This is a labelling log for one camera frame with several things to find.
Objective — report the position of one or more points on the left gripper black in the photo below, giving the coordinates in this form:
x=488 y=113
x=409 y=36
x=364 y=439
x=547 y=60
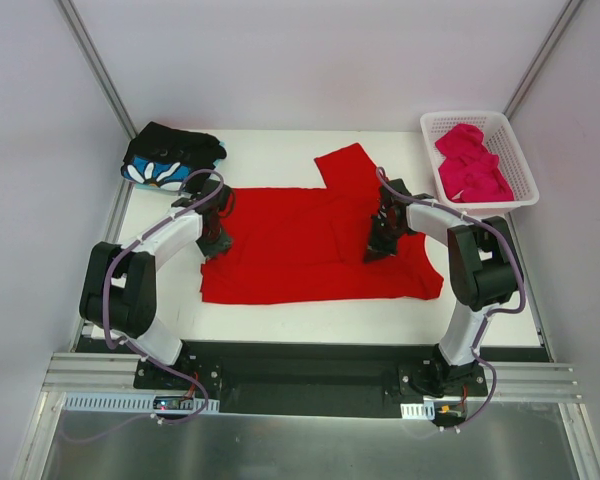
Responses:
x=216 y=243

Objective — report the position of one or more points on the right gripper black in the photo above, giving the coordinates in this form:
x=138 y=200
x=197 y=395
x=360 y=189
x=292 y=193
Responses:
x=380 y=245

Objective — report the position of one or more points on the red t shirt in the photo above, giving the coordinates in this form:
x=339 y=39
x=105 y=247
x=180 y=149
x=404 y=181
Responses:
x=307 y=244

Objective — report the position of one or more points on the black flower t shirt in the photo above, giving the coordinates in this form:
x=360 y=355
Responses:
x=154 y=135

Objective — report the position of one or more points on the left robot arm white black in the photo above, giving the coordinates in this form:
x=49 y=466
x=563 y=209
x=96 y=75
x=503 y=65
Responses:
x=119 y=293

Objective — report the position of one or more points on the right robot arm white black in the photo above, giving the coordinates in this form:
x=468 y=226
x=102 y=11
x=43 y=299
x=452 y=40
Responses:
x=484 y=274

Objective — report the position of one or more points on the crumpled magenta t shirt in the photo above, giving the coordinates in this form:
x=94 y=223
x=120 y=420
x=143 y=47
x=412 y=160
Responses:
x=470 y=172

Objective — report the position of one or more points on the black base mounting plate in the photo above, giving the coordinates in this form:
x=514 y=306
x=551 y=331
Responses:
x=323 y=380

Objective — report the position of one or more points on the white plastic basket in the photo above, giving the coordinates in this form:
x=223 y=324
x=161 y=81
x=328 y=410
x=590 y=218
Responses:
x=500 y=140

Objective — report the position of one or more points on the right white cable duct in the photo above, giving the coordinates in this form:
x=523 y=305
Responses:
x=418 y=411

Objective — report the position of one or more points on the white cable duct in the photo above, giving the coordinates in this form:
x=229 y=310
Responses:
x=418 y=411
x=138 y=403

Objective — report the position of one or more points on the aluminium front frame rail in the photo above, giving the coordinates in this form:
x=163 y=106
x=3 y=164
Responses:
x=99 y=372

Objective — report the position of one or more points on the left white cable duct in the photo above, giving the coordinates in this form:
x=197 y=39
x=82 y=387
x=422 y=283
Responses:
x=138 y=403

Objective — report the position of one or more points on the left aluminium corner post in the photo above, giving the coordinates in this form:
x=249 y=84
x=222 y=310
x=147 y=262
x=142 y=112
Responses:
x=88 y=48

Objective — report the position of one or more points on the aluminium corner post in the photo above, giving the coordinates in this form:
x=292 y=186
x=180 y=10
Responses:
x=566 y=16
x=88 y=48

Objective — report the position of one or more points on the right aluminium corner post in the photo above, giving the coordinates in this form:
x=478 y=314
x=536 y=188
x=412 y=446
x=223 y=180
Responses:
x=566 y=16

